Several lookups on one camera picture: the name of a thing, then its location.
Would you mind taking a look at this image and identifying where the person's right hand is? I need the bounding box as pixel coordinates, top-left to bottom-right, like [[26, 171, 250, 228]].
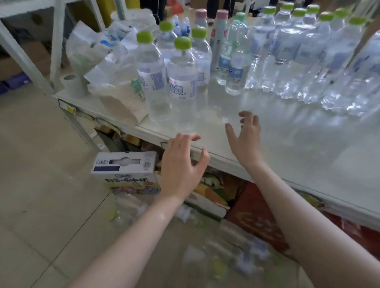
[[224, 110, 263, 170]]

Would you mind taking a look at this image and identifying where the person's left hand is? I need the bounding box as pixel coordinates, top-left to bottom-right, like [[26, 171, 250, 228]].
[[160, 133, 211, 202]]

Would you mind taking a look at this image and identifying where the white metal shelf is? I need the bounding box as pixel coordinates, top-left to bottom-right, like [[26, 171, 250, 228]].
[[0, 0, 380, 232]]

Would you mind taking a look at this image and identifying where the clear water bottle green cap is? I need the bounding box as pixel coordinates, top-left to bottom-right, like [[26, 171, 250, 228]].
[[136, 31, 171, 124], [191, 27, 213, 88], [167, 36, 199, 131], [156, 21, 179, 69]]

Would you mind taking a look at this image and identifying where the cluster of water bottles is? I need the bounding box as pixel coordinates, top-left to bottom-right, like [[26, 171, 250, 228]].
[[245, 3, 380, 118]]

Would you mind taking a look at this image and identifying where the person's right forearm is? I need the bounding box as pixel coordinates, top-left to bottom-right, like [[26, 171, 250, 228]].
[[249, 161, 380, 288]]

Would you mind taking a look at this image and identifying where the person's left forearm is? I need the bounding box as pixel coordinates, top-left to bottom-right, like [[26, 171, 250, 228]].
[[68, 193, 184, 288]]

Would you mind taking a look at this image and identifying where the teal cap drink bottle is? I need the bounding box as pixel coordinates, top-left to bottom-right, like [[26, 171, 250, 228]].
[[224, 11, 253, 96]]

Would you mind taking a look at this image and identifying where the pink cap white bottle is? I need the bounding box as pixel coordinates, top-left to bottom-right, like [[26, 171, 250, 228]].
[[194, 8, 208, 29], [210, 9, 230, 72]]

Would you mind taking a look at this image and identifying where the white orange green carton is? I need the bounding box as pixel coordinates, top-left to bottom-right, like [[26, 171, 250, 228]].
[[160, 160, 238, 222]]

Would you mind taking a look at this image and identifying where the cartoon print white carton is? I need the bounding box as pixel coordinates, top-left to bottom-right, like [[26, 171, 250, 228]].
[[90, 151, 161, 195]]

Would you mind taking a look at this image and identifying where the red carton gold emblem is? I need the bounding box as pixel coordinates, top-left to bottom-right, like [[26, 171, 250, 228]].
[[224, 181, 380, 261]]

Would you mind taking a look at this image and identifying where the beige paper bag green print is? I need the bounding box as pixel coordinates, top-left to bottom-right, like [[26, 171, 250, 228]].
[[89, 80, 149, 127]]

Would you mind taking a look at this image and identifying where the pack of small blue bottles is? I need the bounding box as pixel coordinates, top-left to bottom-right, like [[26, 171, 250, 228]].
[[171, 15, 192, 38]]

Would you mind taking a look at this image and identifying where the yellow panel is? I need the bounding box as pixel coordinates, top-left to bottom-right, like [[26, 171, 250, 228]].
[[70, 0, 140, 26]]

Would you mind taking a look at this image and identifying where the brown cardboard box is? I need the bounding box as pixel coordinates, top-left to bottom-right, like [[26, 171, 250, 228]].
[[0, 41, 53, 81]]

